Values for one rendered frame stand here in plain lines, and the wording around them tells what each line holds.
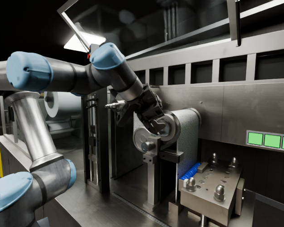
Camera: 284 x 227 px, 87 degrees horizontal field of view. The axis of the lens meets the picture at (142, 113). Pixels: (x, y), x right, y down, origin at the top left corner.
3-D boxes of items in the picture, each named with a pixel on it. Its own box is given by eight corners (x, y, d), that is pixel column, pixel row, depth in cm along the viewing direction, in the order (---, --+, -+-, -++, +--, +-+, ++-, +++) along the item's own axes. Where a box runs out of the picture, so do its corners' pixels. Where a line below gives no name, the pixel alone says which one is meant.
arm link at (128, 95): (115, 96, 42) (115, 80, 48) (124, 106, 45) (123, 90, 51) (138, 83, 40) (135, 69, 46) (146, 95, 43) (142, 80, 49)
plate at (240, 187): (234, 213, 61) (236, 187, 60) (238, 200, 69) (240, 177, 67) (241, 216, 59) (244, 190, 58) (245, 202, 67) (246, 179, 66)
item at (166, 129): (171, 121, 60) (168, 139, 61) (173, 120, 61) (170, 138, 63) (155, 117, 64) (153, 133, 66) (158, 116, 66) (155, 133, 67)
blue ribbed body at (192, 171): (178, 184, 64) (178, 177, 63) (196, 166, 80) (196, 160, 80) (185, 188, 61) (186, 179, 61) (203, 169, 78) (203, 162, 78)
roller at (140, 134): (132, 149, 77) (132, 125, 75) (160, 138, 96) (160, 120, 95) (152, 154, 69) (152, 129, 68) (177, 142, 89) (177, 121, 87)
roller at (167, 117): (151, 138, 68) (151, 113, 66) (177, 129, 87) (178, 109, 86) (175, 143, 60) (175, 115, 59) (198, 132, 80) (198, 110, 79)
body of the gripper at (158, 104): (166, 117, 50) (149, 92, 42) (143, 127, 53) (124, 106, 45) (161, 102, 56) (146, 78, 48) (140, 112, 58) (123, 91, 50)
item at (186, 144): (176, 182, 63) (176, 139, 61) (195, 163, 81) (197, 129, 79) (176, 183, 63) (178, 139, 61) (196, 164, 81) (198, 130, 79)
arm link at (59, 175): (29, 211, 52) (-19, 74, 58) (66, 188, 66) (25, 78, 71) (47, 206, 47) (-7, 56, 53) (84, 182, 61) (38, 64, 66)
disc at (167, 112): (150, 141, 70) (150, 109, 68) (150, 141, 70) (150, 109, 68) (180, 147, 60) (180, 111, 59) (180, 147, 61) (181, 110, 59)
